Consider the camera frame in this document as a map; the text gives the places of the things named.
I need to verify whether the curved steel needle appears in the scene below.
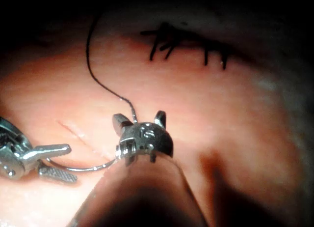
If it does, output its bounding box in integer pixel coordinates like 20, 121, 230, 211
45, 157, 117, 172

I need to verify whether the tissue pad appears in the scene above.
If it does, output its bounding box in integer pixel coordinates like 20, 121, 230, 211
0, 5, 314, 227

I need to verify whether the left arm needle driver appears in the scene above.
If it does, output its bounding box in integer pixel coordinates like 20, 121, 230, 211
0, 116, 40, 181

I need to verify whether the left arm needle driver jaw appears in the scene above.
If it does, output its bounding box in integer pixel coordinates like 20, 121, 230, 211
22, 143, 72, 168
38, 165, 78, 184

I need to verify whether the right arm needle driver jaw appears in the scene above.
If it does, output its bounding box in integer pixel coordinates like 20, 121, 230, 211
154, 111, 167, 129
112, 113, 134, 137

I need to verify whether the black stitching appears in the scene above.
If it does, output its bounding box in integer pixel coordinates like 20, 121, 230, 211
139, 22, 233, 70

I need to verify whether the right arm needle driver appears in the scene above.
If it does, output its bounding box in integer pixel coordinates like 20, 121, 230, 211
114, 122, 174, 167

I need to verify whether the black thread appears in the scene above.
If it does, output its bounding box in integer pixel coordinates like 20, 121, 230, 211
84, 13, 138, 123

